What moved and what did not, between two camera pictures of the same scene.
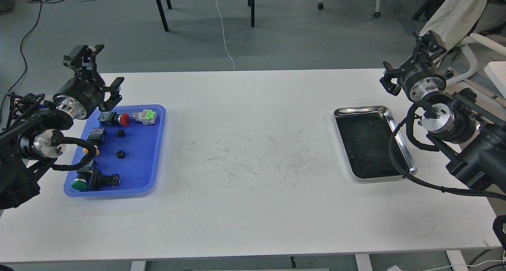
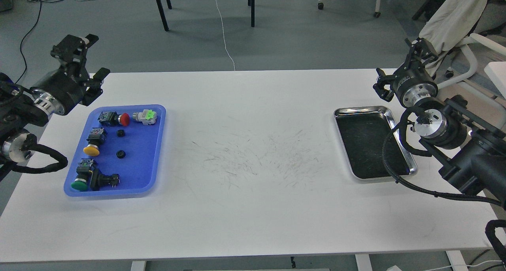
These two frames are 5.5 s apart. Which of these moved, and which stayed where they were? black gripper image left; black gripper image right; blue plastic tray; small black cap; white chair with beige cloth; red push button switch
Moved: black gripper image right; black gripper image left
Stayed: blue plastic tray; small black cap; white chair with beige cloth; red push button switch
